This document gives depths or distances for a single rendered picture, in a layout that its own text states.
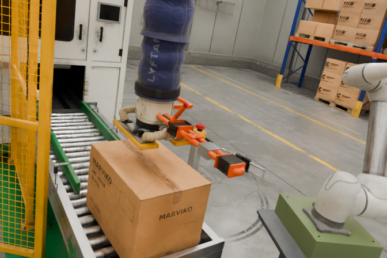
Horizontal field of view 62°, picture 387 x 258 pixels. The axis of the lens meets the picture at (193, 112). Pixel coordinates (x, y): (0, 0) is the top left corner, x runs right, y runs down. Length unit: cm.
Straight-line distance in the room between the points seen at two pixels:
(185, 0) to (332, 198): 113
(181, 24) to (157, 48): 15
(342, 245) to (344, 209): 16
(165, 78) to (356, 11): 810
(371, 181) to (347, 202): 19
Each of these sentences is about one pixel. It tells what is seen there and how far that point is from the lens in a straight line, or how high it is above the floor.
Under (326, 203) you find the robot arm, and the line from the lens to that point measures 170.
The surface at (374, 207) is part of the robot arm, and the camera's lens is 180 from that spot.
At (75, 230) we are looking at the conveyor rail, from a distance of 183.
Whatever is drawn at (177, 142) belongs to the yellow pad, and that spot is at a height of 113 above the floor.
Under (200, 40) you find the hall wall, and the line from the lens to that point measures 1181.
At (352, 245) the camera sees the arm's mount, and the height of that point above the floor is 85.
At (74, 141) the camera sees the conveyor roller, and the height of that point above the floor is 53.
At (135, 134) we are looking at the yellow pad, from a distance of 158.
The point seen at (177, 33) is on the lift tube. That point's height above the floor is 164.
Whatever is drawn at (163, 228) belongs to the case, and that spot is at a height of 75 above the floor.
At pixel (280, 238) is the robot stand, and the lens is 176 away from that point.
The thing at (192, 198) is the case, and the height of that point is 89.
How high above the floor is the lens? 173
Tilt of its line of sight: 17 degrees down
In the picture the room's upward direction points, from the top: 10 degrees clockwise
